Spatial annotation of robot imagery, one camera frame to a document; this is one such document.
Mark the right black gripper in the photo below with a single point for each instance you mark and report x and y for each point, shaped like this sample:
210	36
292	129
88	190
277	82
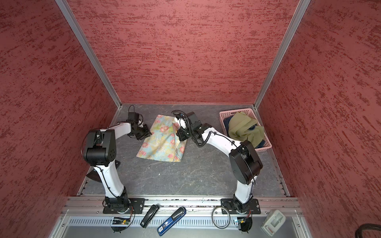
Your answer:
180	133

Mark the dark blue skirt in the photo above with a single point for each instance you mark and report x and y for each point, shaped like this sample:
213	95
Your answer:
226	122

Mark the black calculator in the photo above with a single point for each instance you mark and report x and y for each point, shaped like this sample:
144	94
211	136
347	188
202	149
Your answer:
93	175

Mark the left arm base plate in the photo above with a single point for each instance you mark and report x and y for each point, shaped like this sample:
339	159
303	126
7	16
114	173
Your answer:
136	203

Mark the grey plastic holder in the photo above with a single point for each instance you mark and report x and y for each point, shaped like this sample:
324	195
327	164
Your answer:
273	222

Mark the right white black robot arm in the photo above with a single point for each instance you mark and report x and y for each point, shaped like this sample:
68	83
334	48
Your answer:
244	160

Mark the left circuit board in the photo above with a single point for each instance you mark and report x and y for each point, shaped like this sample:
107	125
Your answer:
121	221

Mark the blue black stapler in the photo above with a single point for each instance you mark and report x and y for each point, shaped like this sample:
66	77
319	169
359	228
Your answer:
171	221

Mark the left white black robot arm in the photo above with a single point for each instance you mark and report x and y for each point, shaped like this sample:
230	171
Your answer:
100	151

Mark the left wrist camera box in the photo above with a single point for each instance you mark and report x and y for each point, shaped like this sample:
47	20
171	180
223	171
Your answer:
135	118

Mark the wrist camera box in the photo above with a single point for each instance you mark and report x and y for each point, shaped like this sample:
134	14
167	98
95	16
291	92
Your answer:
179	123
135	118

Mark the floral pastel skirt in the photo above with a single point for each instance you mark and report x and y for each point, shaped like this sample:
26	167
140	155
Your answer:
163	144

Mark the olive green skirt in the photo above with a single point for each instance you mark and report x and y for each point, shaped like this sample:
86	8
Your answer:
242	127

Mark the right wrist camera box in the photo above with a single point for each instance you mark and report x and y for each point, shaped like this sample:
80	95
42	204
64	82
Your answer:
179	123

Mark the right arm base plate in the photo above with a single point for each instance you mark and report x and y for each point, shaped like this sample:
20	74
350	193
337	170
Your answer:
229	205

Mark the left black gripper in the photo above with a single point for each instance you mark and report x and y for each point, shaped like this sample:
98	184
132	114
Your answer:
146	134

